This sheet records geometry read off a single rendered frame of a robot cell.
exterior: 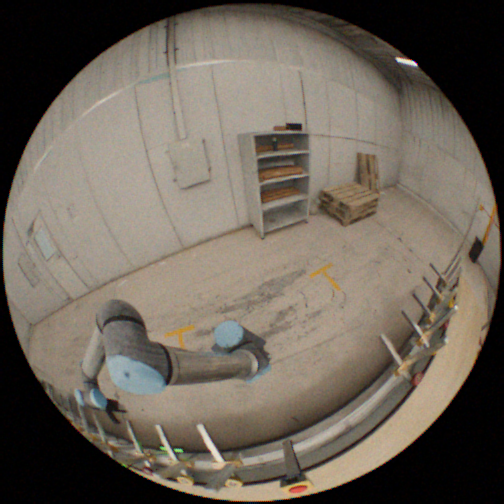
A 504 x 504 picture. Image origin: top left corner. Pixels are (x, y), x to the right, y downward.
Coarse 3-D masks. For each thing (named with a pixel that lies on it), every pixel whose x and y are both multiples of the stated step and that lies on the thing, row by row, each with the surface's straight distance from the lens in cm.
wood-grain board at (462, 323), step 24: (456, 312) 164; (480, 312) 239; (456, 336) 155; (432, 360) 122; (456, 360) 153; (432, 384) 122; (456, 384) 160; (408, 408) 107; (432, 408) 131; (384, 432) 100; (408, 432) 118; (336, 456) 94; (360, 456) 100; (384, 456) 114; (168, 480) 121; (312, 480) 99; (336, 480) 106
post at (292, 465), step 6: (282, 444) 97; (288, 444) 93; (288, 450) 85; (288, 456) 79; (294, 456) 81; (288, 462) 73; (294, 462) 71; (288, 468) 69; (294, 468) 67; (300, 468) 68; (288, 474) 64; (294, 474) 63
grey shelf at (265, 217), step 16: (240, 144) 235; (256, 144) 250; (272, 144) 262; (304, 144) 259; (256, 160) 253; (272, 160) 265; (288, 160) 281; (304, 160) 264; (256, 176) 209; (288, 176) 237; (304, 176) 271; (256, 192) 219; (304, 192) 280; (256, 208) 236; (272, 208) 293; (288, 208) 308; (304, 208) 292; (256, 224) 258; (272, 224) 264; (288, 224) 269
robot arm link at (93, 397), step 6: (84, 384) 91; (90, 384) 88; (90, 390) 88; (96, 390) 87; (84, 396) 92; (90, 396) 86; (96, 396) 86; (102, 396) 88; (90, 402) 90; (96, 402) 85; (102, 402) 87
